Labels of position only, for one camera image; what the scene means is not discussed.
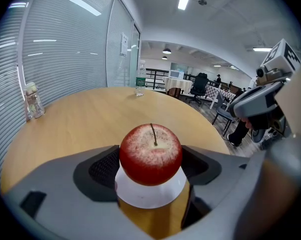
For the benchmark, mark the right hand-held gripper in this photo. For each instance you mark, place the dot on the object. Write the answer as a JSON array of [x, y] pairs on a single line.
[[280, 56]]

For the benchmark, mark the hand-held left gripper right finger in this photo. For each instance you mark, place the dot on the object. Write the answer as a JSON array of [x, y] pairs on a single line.
[[215, 174]]

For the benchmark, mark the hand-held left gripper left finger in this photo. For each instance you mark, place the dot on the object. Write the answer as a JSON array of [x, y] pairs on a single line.
[[58, 184]]

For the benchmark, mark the red apple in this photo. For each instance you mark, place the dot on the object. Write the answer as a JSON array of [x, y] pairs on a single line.
[[150, 159]]

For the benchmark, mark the white plate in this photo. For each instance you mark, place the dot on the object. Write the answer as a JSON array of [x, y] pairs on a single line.
[[150, 196]]

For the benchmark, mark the person's right hand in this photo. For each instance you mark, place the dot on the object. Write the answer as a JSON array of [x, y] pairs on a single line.
[[247, 123]]

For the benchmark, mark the grey chair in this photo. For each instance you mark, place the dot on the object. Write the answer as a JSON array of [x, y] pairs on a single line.
[[223, 112]]

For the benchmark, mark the person's black trouser legs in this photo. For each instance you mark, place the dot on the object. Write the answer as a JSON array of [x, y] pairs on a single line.
[[239, 134]]

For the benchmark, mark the checked tablecloth table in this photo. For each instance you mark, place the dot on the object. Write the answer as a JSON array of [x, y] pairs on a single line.
[[214, 92]]

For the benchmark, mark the black office chair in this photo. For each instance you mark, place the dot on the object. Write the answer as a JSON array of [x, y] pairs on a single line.
[[199, 84]]

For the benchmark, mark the cream tablecloth table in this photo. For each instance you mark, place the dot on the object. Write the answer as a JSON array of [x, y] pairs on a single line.
[[178, 84]]

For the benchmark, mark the brown wooden chair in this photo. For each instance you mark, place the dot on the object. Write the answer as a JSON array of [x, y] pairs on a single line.
[[175, 92]]

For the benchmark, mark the white microwave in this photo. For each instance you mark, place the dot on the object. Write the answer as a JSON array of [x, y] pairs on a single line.
[[176, 74]]

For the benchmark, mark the clear green lid drink bottle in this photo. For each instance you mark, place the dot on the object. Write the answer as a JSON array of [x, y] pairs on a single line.
[[35, 104]]

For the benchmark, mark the black pendant lamp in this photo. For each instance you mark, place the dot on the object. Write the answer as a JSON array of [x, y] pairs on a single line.
[[164, 58], [166, 51]]

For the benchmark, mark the black railing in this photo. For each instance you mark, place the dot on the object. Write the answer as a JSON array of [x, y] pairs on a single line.
[[155, 77]]

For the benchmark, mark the clear green label water bottle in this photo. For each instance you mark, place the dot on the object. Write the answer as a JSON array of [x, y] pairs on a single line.
[[140, 81]]

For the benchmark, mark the white paper notice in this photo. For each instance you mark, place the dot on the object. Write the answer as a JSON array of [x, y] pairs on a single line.
[[124, 44]]

